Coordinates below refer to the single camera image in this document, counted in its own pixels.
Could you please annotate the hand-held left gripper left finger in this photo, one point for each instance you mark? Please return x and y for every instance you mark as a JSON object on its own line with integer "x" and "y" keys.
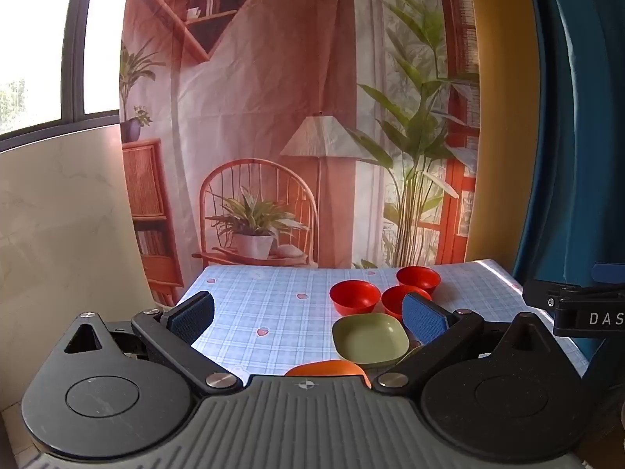
{"x": 190, "y": 318}

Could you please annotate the blue curtain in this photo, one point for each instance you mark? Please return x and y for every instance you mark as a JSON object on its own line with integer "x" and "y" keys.
{"x": 576, "y": 156}

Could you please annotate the blue plaid tablecloth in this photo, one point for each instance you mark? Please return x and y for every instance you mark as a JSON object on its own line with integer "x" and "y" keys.
{"x": 273, "y": 312}

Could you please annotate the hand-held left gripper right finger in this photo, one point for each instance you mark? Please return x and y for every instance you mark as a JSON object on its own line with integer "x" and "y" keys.
{"x": 424, "y": 320}

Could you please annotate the green square plate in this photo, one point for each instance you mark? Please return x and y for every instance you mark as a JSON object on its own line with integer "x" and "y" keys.
{"x": 368, "y": 339}

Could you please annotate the orange plate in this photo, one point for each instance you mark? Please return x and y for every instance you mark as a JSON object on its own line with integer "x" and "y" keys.
{"x": 327, "y": 367}

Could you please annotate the printed wall tapestry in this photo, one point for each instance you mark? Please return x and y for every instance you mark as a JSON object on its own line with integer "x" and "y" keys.
{"x": 273, "y": 107}

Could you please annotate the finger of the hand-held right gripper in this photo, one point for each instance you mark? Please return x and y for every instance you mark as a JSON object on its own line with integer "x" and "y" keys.
{"x": 539, "y": 292}
{"x": 609, "y": 273}

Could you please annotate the window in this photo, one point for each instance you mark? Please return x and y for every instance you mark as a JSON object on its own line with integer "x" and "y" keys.
{"x": 34, "y": 34}

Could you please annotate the red bowl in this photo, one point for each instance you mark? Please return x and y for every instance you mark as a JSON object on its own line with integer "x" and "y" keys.
{"x": 355, "y": 297}
{"x": 393, "y": 301}
{"x": 418, "y": 277}

